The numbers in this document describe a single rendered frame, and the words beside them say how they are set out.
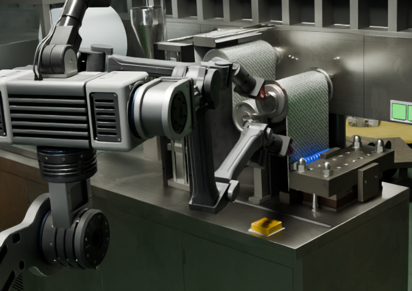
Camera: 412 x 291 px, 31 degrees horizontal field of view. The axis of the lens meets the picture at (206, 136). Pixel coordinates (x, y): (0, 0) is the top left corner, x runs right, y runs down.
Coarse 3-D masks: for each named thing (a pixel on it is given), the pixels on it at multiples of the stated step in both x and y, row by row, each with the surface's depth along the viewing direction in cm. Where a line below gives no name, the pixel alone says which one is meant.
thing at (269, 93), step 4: (268, 92) 253; (272, 92) 253; (268, 96) 253; (272, 96) 252; (276, 96) 252; (260, 100) 256; (268, 100) 254; (272, 100) 253; (276, 100) 252; (260, 104) 257; (264, 104) 256; (268, 104) 254; (272, 104) 253; (276, 104) 252; (264, 108) 256; (268, 108) 255; (272, 108) 253; (276, 108) 253; (268, 112) 255; (272, 112) 254
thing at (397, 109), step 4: (396, 104) 259; (392, 108) 260; (396, 108) 259; (400, 108) 258; (404, 108) 257; (392, 112) 260; (396, 112) 259; (400, 112) 258; (404, 112) 257; (392, 116) 261; (396, 116) 260; (400, 116) 259; (404, 116) 258
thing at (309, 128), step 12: (312, 108) 262; (324, 108) 268; (288, 120) 254; (300, 120) 259; (312, 120) 264; (324, 120) 269; (288, 132) 255; (300, 132) 260; (312, 132) 265; (324, 132) 270; (300, 144) 261; (312, 144) 266; (324, 144) 271; (288, 156) 257; (300, 156) 262
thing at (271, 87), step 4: (268, 88) 254; (272, 88) 253; (276, 88) 252; (276, 92) 252; (280, 92) 251; (280, 96) 251; (280, 100) 252; (280, 104) 252; (260, 108) 259; (280, 108) 252; (264, 112) 258; (276, 112) 254; (280, 112) 253; (268, 116) 257; (272, 116) 256; (276, 116) 254
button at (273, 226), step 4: (260, 220) 240; (264, 220) 240; (268, 220) 239; (272, 220) 239; (252, 224) 237; (256, 224) 237; (260, 224) 236; (264, 224) 236; (268, 224) 236; (272, 224) 236; (276, 224) 236; (280, 224) 237; (252, 228) 238; (256, 228) 236; (260, 228) 235; (264, 228) 234; (268, 228) 233; (272, 228) 234; (276, 228) 236; (280, 228) 237; (260, 232) 235; (264, 232) 234; (268, 232) 233; (272, 232) 235
